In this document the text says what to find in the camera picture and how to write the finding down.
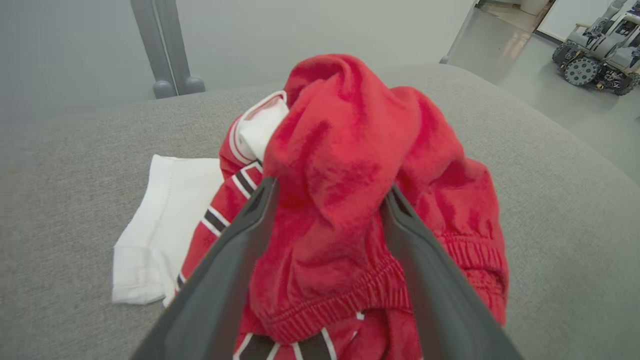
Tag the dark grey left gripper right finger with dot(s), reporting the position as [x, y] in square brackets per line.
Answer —
[450, 320]

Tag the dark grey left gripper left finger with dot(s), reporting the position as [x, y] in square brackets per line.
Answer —
[210, 310]

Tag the red t-shirt with white sleeves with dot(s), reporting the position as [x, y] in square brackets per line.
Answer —
[165, 225]

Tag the red jersey with black number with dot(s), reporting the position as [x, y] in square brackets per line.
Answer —
[220, 200]

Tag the red shorts with elastic waistband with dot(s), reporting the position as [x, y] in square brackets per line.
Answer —
[350, 150]

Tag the grey partition leg with foot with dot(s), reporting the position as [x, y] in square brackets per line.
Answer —
[444, 60]

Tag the grey wheeled machine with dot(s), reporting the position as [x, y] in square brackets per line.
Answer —
[582, 70]

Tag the grey partition post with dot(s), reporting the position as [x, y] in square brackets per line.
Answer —
[154, 45]
[176, 45]

